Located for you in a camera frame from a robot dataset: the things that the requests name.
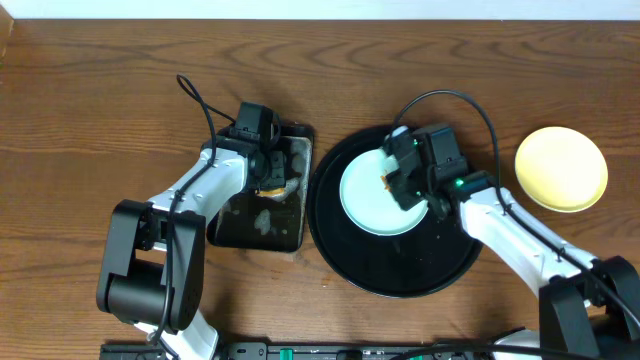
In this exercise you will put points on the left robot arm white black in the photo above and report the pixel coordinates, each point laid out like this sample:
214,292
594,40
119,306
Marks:
152,270

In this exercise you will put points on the light blue plate front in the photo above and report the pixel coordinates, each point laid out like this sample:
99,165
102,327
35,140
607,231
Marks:
367,199

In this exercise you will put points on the orange green scrub sponge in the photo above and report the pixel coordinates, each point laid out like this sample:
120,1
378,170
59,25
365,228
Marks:
271,193

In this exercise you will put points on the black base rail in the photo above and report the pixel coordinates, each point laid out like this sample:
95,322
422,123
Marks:
258,351

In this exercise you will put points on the black rectangular soapy water tray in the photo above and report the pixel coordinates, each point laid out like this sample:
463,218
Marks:
270,223

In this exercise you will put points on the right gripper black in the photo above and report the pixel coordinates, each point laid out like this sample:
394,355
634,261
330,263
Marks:
397,185

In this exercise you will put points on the yellow plate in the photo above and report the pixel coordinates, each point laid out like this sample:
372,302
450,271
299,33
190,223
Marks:
561,169

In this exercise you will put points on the round black serving tray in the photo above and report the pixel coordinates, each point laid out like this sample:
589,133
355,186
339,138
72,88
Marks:
422,261

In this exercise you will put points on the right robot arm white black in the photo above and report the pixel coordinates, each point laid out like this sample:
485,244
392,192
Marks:
589,308

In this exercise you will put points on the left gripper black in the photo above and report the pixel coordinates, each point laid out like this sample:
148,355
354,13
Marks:
275,173

